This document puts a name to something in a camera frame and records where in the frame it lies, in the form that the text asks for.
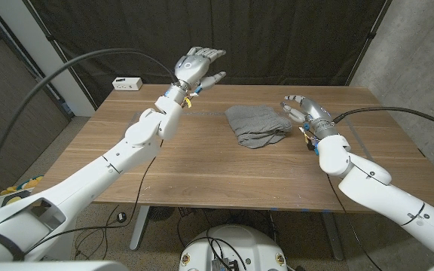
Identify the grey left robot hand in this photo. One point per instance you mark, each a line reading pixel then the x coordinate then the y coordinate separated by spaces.
pixel 192 69

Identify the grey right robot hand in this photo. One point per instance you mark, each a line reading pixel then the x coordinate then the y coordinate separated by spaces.
pixel 316 114

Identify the grey shorts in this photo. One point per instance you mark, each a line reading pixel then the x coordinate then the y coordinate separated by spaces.
pixel 256 126

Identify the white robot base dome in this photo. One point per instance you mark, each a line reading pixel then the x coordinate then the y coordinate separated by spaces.
pixel 239 244

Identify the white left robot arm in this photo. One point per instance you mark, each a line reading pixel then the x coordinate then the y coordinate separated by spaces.
pixel 107 169

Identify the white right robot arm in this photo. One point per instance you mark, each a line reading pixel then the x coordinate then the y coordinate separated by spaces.
pixel 382 188

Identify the white power strip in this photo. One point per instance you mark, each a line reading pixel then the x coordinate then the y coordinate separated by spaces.
pixel 127 83

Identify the black backdrop stand pole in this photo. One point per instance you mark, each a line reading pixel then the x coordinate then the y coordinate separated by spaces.
pixel 371 35
pixel 51 38

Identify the grey table leg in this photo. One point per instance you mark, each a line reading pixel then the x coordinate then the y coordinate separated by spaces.
pixel 333 237

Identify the black round grille object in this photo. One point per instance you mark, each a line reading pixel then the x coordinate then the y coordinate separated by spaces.
pixel 160 213

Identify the black floor plug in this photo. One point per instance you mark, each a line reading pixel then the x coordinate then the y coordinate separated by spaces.
pixel 121 217

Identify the white table leg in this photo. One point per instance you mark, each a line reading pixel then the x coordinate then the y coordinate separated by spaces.
pixel 139 226

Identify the grey electronics box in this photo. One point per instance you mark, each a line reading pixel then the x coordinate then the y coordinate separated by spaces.
pixel 222 264

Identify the yellow and green item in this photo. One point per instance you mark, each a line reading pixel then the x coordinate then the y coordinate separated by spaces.
pixel 25 184

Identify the white robot chest cover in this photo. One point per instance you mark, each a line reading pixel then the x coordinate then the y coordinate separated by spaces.
pixel 51 266

